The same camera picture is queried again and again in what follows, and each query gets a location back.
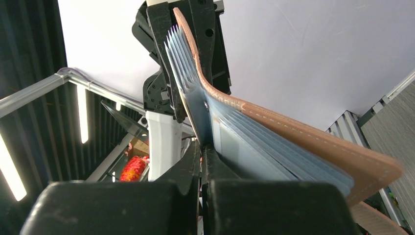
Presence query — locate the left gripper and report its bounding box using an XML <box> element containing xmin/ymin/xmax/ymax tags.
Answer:
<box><xmin>132</xmin><ymin>0</ymin><xmax>231</xmax><ymax>123</ymax></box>

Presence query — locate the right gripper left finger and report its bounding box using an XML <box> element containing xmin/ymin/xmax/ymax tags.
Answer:
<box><xmin>21</xmin><ymin>141</ymin><xmax>201</xmax><ymax>235</ymax></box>

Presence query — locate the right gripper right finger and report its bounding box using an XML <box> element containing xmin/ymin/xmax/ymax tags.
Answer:
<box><xmin>201</xmin><ymin>146</ymin><xmax>358</xmax><ymax>235</ymax></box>

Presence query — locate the pink leather card holder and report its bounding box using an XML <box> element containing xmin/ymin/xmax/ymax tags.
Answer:
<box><xmin>164</xmin><ymin>7</ymin><xmax>405</xmax><ymax>235</ymax></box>

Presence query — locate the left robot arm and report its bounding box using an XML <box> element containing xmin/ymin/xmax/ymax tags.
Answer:
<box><xmin>132</xmin><ymin>0</ymin><xmax>231</xmax><ymax>181</ymax></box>

